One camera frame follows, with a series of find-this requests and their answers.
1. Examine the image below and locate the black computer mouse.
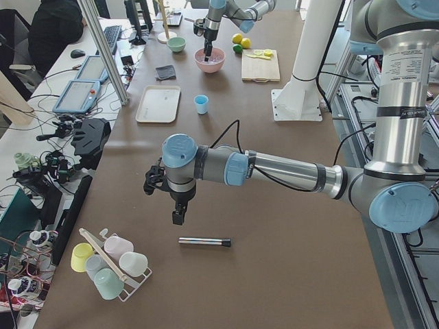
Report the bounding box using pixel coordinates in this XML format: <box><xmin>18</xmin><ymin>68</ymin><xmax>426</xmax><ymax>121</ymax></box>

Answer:
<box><xmin>70</xmin><ymin>49</ymin><xmax>86</xmax><ymax>59</ymax></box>

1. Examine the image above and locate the blue teach pendant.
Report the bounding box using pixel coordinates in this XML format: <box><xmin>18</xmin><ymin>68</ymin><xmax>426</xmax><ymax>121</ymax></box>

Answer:
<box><xmin>75</xmin><ymin>56</ymin><xmax>108</xmax><ymax>83</ymax></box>
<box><xmin>52</xmin><ymin>80</ymin><xmax>101</xmax><ymax>114</ymax></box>

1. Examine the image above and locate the light blue plastic cup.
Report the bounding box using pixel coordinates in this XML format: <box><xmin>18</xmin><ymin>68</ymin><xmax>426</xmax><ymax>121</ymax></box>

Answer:
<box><xmin>193</xmin><ymin>95</ymin><xmax>209</xmax><ymax>114</ymax></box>

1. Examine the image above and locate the wooden cup tree stand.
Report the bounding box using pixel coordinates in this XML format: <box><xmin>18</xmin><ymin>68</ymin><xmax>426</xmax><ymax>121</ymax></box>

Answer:
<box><xmin>154</xmin><ymin>0</ymin><xmax>177</xmax><ymax>44</ymax></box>

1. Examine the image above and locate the pink ice bowl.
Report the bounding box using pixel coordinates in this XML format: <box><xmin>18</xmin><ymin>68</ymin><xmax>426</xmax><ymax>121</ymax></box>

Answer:
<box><xmin>194</xmin><ymin>47</ymin><xmax>226</xmax><ymax>73</ymax></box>

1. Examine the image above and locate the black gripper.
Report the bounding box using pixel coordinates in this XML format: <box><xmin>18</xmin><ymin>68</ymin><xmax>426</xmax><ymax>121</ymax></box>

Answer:
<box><xmin>204</xmin><ymin>29</ymin><xmax>215</xmax><ymax>62</ymax></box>
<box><xmin>169</xmin><ymin>186</ymin><xmax>196</xmax><ymax>225</ymax></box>

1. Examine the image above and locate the green lime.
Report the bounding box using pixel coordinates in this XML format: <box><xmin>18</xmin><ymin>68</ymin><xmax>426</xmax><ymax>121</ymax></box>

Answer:
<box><xmin>233</xmin><ymin>44</ymin><xmax>243</xmax><ymax>53</ymax></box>

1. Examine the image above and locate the white wire cup rack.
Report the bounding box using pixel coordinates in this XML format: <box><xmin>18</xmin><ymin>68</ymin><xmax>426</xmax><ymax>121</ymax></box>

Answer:
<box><xmin>93</xmin><ymin>230</ymin><xmax>152</xmax><ymax>302</ymax></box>

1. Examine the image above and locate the grey plastic cup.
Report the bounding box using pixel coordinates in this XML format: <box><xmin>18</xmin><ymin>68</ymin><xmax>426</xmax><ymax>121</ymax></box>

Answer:
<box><xmin>85</xmin><ymin>254</ymin><xmax>108</xmax><ymax>281</ymax></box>

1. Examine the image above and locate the green bowl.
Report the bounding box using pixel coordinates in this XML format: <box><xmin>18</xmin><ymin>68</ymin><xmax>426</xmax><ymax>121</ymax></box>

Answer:
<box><xmin>167</xmin><ymin>36</ymin><xmax>186</xmax><ymax>53</ymax></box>

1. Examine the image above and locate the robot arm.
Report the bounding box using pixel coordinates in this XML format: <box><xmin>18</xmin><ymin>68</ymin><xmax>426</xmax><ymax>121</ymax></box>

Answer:
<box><xmin>202</xmin><ymin>0</ymin><xmax>276</xmax><ymax>62</ymax></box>
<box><xmin>159</xmin><ymin>1</ymin><xmax>438</xmax><ymax>233</ymax></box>

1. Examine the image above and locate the grey folded cloth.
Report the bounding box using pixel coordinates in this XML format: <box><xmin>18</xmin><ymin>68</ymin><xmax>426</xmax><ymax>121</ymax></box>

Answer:
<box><xmin>155</xmin><ymin>65</ymin><xmax>176</xmax><ymax>81</ymax></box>

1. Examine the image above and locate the cream rabbit tray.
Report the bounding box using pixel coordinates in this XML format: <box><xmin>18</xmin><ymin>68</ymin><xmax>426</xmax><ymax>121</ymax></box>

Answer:
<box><xmin>135</xmin><ymin>86</ymin><xmax>180</xmax><ymax>123</ymax></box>

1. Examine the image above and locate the black keyboard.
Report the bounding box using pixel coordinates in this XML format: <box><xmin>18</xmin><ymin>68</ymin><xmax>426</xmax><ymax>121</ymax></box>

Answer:
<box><xmin>104</xmin><ymin>25</ymin><xmax>122</xmax><ymax>55</ymax></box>

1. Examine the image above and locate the pink plastic cup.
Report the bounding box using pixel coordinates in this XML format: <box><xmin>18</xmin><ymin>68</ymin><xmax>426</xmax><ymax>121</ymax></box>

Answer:
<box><xmin>104</xmin><ymin>235</ymin><xmax>134</xmax><ymax>262</ymax></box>

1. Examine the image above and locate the aluminium frame post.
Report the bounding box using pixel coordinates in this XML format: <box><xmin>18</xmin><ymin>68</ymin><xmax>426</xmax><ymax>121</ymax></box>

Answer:
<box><xmin>78</xmin><ymin>0</ymin><xmax>129</xmax><ymax>106</ymax></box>

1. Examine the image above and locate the wooden cutting board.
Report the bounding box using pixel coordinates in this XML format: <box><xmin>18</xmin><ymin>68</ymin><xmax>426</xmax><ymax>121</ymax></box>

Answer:
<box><xmin>241</xmin><ymin>49</ymin><xmax>281</xmax><ymax>82</ymax></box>

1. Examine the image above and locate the yellow lemon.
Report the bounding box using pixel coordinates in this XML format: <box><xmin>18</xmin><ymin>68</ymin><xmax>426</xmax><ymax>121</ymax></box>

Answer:
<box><xmin>240</xmin><ymin>38</ymin><xmax>252</xmax><ymax>49</ymax></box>
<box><xmin>232</xmin><ymin>34</ymin><xmax>243</xmax><ymax>44</ymax></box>

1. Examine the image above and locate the yellow plastic cup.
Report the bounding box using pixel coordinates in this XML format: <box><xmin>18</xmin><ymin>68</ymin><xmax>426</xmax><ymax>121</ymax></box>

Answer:
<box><xmin>71</xmin><ymin>243</ymin><xmax>94</xmax><ymax>273</ymax></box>

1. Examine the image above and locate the wooden rack handle bar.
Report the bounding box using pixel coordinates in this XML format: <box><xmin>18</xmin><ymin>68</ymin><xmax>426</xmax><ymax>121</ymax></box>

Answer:
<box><xmin>79</xmin><ymin>228</ymin><xmax>128</xmax><ymax>282</ymax></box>

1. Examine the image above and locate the metal muddler with black tip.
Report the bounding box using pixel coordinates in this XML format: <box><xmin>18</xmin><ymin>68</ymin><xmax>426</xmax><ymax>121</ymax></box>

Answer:
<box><xmin>178</xmin><ymin>236</ymin><xmax>232</xmax><ymax>247</ymax></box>

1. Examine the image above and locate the green plastic cup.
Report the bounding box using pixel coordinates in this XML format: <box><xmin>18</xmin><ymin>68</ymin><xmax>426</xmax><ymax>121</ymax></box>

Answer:
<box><xmin>93</xmin><ymin>268</ymin><xmax>124</xmax><ymax>300</ymax></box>

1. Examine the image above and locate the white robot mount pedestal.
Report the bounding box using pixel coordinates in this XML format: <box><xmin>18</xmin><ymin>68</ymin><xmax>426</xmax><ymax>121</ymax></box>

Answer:
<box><xmin>272</xmin><ymin>0</ymin><xmax>344</xmax><ymax>121</ymax></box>

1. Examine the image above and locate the seated person in black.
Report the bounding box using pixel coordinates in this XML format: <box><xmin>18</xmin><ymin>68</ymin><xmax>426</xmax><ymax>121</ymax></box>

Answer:
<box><xmin>28</xmin><ymin>0</ymin><xmax>85</xmax><ymax>77</ymax></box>

